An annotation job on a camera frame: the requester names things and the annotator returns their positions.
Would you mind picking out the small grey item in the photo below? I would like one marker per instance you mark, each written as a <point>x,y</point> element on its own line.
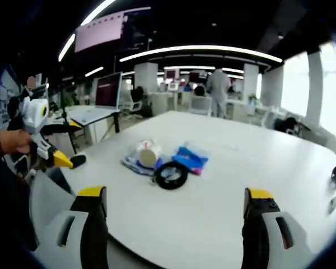
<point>334,204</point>

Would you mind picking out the hanging dark screen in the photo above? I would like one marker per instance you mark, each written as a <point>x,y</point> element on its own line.
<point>136,28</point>

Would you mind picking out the person's left hand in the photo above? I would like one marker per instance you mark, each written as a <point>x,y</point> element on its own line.
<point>12,141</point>

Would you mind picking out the white side desk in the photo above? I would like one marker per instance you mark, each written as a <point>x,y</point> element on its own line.
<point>89,113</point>

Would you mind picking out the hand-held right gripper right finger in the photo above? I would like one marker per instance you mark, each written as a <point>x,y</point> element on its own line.
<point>268,224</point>

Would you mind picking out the person's dark clothing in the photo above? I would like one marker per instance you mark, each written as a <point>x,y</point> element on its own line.
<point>14,201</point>

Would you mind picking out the long curved ceiling light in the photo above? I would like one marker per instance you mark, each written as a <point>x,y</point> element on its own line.
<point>201,50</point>

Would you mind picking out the blue plastic packet item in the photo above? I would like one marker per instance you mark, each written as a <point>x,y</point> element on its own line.
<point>189,158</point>

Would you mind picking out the blue checked cloth item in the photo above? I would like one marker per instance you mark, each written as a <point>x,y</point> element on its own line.
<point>131,164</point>

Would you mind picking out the white mesh chair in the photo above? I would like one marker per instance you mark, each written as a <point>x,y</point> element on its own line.
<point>200,105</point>

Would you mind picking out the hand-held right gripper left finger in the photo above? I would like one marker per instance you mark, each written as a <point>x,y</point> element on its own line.
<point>81,224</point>

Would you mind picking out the white office chair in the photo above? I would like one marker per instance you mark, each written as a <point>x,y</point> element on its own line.
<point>134,101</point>

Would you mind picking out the clear plastic bag item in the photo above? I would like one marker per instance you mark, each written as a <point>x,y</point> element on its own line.
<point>145,143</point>

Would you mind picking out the black oval case item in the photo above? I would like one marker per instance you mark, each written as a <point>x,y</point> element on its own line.
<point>79,161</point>

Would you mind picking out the white table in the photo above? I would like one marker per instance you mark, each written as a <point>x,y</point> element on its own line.
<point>212,218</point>

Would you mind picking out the hanging pink screen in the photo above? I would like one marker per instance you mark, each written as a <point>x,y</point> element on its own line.
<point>99,33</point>

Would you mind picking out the black tripod stand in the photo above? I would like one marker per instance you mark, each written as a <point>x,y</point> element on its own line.
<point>65,123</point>

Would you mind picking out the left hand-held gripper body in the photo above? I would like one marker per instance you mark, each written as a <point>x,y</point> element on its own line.
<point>33,112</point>

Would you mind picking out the computer monitor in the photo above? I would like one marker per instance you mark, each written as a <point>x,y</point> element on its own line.
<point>107,91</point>

